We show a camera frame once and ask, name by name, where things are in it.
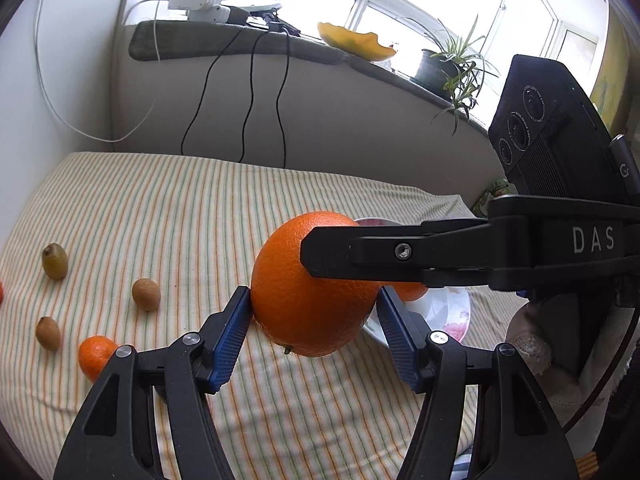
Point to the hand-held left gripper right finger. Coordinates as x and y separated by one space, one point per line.
400 340

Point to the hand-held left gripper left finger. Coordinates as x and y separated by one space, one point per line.
231 340

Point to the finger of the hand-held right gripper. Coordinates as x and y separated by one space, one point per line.
350 252

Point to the small orange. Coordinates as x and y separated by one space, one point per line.
410 293

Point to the white bowl with pink print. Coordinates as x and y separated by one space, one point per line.
445 315

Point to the large orange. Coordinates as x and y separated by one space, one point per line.
310 310

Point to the green kiwi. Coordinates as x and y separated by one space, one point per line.
55 261

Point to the person's right hand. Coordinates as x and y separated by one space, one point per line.
530 350

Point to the green package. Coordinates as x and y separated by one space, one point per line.
492 195

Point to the brown kiwi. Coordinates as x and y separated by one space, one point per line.
146 295
48 333

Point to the yellow curtain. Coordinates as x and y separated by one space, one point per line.
612 85

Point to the striped bed sheet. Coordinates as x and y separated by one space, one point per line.
200 210

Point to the potted spider plant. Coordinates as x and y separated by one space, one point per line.
440 67

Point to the black power adapter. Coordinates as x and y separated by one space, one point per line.
282 27

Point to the black box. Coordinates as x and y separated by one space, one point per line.
237 15

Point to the white device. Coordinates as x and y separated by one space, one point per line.
192 1

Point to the white window frame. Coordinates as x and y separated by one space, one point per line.
360 7

